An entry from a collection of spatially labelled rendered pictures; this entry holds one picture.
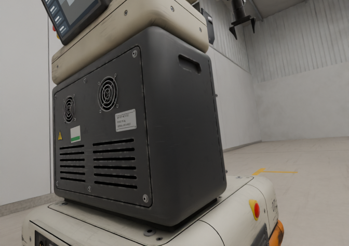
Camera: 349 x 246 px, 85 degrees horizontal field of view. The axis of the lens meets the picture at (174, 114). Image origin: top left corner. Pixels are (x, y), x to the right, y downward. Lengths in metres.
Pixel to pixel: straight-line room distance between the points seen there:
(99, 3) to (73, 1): 0.10
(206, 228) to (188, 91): 0.28
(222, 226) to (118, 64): 0.41
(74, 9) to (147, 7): 0.27
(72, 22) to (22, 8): 1.82
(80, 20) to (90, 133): 0.31
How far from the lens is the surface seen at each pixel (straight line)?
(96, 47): 0.56
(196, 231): 0.42
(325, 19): 9.06
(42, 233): 0.61
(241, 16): 1.22
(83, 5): 0.61
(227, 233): 0.46
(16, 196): 2.09
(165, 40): 0.41
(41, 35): 2.40
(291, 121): 8.31
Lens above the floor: 0.45
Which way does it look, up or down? 7 degrees up
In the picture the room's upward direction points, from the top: 6 degrees counter-clockwise
